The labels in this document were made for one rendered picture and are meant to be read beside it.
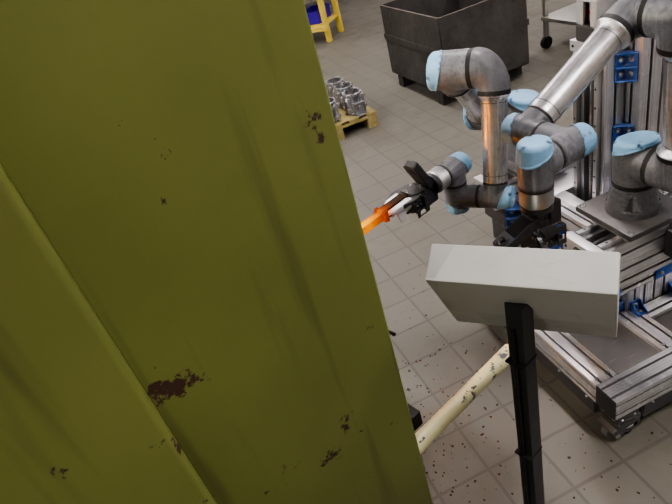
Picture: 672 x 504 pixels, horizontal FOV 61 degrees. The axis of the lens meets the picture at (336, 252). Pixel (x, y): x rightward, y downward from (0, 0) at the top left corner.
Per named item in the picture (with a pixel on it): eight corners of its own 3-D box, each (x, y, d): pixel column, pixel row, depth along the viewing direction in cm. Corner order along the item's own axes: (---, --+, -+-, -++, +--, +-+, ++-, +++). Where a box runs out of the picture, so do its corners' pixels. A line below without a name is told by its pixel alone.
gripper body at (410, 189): (418, 219, 171) (444, 200, 176) (413, 195, 166) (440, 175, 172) (399, 213, 176) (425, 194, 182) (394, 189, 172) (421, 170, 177)
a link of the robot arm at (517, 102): (540, 136, 198) (538, 99, 191) (501, 136, 205) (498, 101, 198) (547, 121, 206) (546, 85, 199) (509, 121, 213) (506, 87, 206)
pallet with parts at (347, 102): (384, 122, 472) (377, 87, 455) (302, 157, 456) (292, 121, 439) (330, 93, 562) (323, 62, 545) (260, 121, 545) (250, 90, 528)
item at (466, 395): (504, 352, 167) (502, 339, 164) (519, 360, 163) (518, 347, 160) (401, 455, 147) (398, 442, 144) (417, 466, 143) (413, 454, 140)
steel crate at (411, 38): (469, 53, 559) (461, -25, 520) (534, 76, 475) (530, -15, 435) (391, 82, 546) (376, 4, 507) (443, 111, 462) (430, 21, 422)
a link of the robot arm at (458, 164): (475, 175, 183) (472, 151, 178) (453, 192, 178) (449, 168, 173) (455, 170, 188) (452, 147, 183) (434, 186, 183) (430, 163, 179)
